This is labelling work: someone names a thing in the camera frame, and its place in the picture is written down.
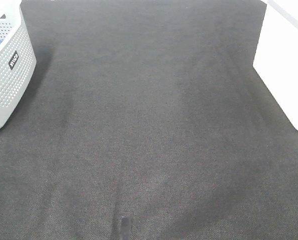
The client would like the black table mat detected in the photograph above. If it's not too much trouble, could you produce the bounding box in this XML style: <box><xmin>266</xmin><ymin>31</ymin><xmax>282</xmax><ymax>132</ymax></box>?
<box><xmin>0</xmin><ymin>0</ymin><xmax>298</xmax><ymax>240</ymax></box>

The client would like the white storage box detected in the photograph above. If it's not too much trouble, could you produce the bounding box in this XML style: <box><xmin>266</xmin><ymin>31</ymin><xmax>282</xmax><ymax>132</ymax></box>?
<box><xmin>253</xmin><ymin>0</ymin><xmax>298</xmax><ymax>131</ymax></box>

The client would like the grey perforated laundry basket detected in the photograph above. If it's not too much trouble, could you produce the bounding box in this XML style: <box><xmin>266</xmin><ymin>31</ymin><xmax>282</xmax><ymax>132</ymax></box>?
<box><xmin>0</xmin><ymin>0</ymin><xmax>37</xmax><ymax>129</ymax></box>

